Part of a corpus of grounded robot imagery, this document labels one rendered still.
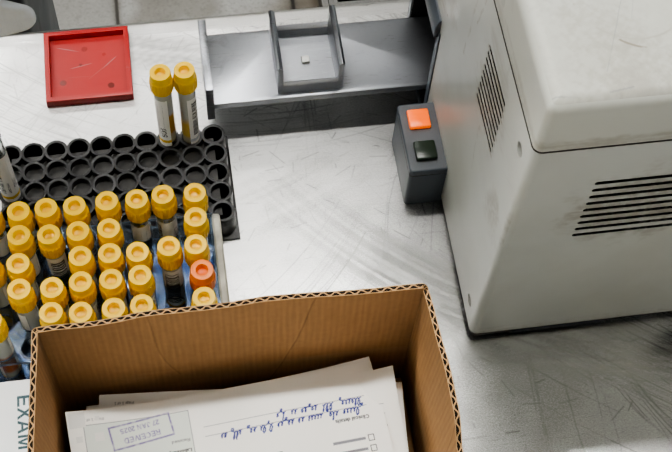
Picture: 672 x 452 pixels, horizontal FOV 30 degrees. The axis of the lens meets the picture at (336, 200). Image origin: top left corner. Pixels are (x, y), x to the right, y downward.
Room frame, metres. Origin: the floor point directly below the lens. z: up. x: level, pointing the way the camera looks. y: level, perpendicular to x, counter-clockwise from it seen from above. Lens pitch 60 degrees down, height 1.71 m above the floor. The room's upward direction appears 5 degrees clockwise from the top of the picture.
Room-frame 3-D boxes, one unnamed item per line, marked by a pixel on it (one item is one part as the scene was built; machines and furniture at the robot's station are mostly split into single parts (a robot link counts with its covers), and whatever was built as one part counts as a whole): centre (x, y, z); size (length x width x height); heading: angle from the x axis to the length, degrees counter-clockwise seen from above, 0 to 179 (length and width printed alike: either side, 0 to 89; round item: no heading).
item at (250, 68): (0.58, 0.01, 0.92); 0.21 x 0.07 x 0.05; 103
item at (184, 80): (0.46, 0.16, 0.93); 0.17 x 0.09 x 0.11; 103
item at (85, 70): (0.58, 0.21, 0.88); 0.07 x 0.07 x 0.01; 13
